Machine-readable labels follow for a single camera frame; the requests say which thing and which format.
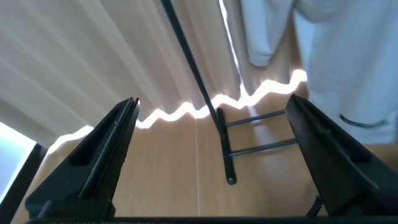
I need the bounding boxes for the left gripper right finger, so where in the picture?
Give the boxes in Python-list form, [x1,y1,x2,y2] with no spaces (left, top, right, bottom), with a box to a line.
[285,93,398,217]

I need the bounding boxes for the black cable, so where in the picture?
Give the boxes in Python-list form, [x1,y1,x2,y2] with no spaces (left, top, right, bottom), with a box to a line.
[305,194,325,217]

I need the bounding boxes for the black clothes rack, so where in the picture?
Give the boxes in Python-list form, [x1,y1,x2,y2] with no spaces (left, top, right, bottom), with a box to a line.
[160,0,299,186]

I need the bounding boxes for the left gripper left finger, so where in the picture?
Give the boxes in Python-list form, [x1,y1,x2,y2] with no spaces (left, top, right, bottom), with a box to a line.
[24,97,141,218]

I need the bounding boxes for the pale grey shorts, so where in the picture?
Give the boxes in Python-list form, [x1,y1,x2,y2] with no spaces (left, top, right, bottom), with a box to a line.
[241,0,398,146]

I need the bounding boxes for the window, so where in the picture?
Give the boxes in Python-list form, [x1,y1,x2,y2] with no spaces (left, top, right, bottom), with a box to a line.
[0,121,48,224]

